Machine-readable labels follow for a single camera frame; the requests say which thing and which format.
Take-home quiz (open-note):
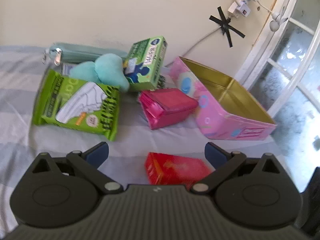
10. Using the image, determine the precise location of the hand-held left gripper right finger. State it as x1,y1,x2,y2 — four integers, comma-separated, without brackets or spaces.
190,142,281,194

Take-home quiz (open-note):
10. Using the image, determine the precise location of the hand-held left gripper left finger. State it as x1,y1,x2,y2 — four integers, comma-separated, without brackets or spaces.
32,142,123,194

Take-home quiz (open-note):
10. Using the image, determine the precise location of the pink biscuit tin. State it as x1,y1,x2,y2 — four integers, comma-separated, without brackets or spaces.
169,56,277,141

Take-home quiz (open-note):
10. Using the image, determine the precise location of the red box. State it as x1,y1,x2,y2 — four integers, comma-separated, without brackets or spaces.
144,152,213,186

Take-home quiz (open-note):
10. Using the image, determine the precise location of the green wet wipes packet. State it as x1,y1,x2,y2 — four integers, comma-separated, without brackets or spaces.
32,69,121,142

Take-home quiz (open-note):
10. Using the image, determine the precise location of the magenta packet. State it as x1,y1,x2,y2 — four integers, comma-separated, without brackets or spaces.
137,88,199,130

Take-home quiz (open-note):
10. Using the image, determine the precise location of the teal plush toy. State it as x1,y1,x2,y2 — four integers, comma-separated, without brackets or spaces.
69,54,130,92

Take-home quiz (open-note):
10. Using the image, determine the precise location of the green cardboard box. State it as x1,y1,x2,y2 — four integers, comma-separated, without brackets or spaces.
122,36,167,92

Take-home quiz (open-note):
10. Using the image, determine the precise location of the teal zipper pouch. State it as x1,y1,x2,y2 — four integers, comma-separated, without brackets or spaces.
42,42,128,65

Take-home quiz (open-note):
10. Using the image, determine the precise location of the striped bed sheet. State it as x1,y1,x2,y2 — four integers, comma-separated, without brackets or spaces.
0,44,300,233

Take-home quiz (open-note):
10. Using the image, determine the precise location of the black tape cross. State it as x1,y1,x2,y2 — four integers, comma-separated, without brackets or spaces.
209,6,246,48

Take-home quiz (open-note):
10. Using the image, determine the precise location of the white power strip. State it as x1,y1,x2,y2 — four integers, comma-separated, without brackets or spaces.
227,0,258,18

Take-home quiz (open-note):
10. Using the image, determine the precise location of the grey power cable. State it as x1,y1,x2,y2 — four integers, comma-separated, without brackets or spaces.
180,27,223,57

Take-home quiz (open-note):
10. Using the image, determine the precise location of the white window frame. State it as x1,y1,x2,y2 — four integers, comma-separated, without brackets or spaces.
234,0,320,120

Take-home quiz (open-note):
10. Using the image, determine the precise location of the white fan cord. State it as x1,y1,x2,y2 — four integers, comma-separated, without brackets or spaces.
255,0,275,15

